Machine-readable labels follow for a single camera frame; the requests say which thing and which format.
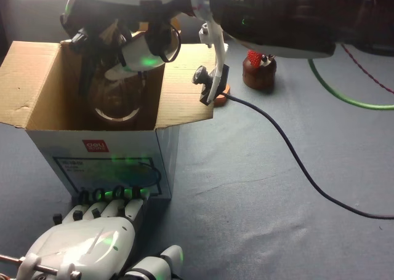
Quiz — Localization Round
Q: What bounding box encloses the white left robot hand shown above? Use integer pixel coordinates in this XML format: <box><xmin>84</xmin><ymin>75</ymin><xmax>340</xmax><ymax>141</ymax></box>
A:
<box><xmin>26</xmin><ymin>186</ymin><xmax>185</xmax><ymax>280</ymax></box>

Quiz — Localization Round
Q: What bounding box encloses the open cardboard box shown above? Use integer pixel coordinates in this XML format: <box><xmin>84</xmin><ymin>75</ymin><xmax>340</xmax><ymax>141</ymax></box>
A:
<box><xmin>0</xmin><ymin>30</ymin><xmax>217</xmax><ymax>200</ymax></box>

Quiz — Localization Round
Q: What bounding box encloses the orange hexagon block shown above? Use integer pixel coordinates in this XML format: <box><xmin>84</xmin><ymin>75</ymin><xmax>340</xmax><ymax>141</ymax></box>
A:
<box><xmin>214</xmin><ymin>84</ymin><xmax>231</xmax><ymax>107</ymax></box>

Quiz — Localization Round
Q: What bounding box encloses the toy chocolate strawberry cake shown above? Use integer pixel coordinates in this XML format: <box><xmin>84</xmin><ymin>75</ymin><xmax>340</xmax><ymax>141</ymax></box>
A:
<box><xmin>242</xmin><ymin>49</ymin><xmax>277</xmax><ymax>90</ymax></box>

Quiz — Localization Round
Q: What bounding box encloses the grey table cloth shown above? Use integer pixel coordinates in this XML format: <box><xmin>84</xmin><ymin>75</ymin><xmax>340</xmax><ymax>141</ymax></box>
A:
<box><xmin>0</xmin><ymin>15</ymin><xmax>394</xmax><ymax>280</ymax></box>

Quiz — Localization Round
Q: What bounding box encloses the black cable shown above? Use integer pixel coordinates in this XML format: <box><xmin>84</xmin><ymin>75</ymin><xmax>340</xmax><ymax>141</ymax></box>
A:
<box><xmin>221</xmin><ymin>92</ymin><xmax>394</xmax><ymax>221</ymax></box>

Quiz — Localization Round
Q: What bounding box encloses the green cable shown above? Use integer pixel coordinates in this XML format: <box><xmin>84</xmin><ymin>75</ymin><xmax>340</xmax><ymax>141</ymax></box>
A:
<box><xmin>308</xmin><ymin>58</ymin><xmax>394</xmax><ymax>111</ymax></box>

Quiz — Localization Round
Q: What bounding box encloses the red twisted cable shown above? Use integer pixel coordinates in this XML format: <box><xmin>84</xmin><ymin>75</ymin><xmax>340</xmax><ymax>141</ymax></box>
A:
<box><xmin>340</xmin><ymin>43</ymin><xmax>394</xmax><ymax>95</ymax></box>

